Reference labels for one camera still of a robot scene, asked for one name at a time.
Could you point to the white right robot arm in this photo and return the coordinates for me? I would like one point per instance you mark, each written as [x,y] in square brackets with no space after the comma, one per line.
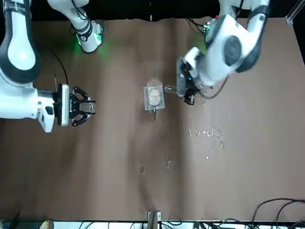
[19,100]

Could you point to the glass graduated cylinder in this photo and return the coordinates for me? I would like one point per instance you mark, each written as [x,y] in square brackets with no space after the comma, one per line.
[168,89]

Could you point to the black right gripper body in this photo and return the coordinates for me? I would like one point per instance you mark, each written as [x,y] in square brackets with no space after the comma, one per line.
[75,106]

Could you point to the large clear glass beaker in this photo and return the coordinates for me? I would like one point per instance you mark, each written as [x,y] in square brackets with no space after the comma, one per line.
[155,83]

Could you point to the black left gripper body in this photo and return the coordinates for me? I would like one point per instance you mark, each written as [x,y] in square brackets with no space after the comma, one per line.
[191,83]

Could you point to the small clear glass beaker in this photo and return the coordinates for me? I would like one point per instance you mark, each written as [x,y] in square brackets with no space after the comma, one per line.
[169,165]
[141,169]

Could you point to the aluminium frame post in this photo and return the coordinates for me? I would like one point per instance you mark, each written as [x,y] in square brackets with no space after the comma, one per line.
[153,220]
[291,13]

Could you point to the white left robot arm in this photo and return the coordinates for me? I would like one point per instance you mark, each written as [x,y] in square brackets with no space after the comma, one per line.
[224,55]

